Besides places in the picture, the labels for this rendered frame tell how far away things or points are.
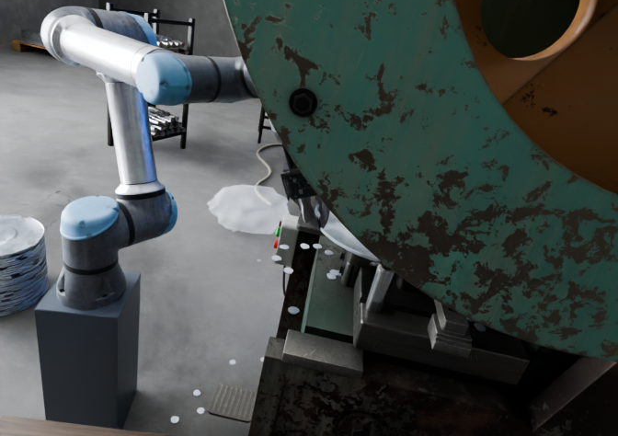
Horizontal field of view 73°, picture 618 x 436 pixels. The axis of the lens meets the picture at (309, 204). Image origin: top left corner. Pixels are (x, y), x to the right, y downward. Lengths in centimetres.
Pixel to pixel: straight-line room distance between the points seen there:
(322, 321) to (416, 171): 51
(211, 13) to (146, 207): 684
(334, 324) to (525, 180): 53
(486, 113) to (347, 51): 12
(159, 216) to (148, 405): 64
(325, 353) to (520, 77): 53
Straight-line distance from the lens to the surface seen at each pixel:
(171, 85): 66
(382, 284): 75
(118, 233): 105
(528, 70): 44
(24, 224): 188
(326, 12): 33
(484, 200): 38
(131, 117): 106
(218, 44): 777
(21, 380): 162
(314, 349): 77
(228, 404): 128
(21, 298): 182
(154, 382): 154
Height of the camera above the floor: 117
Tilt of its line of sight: 25 degrees down
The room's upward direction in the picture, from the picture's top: 12 degrees clockwise
